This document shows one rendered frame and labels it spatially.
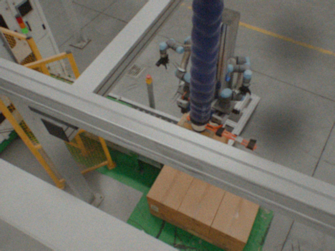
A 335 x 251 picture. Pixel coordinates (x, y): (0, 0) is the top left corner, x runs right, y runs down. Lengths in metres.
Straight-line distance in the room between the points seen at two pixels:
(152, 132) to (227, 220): 2.81
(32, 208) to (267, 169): 0.60
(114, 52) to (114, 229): 0.85
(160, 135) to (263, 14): 6.34
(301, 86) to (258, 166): 4.93
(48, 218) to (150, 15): 1.09
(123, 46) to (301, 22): 5.91
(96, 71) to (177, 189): 2.60
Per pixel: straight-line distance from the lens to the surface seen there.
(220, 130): 3.39
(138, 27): 1.54
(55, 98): 1.07
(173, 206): 3.67
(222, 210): 3.68
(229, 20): 3.35
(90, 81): 1.32
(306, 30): 6.94
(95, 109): 1.00
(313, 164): 4.87
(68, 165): 3.52
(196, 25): 2.46
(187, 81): 3.80
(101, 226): 0.80
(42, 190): 0.88
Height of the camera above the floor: 3.95
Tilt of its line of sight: 54 degrees down
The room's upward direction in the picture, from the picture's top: 4 degrees counter-clockwise
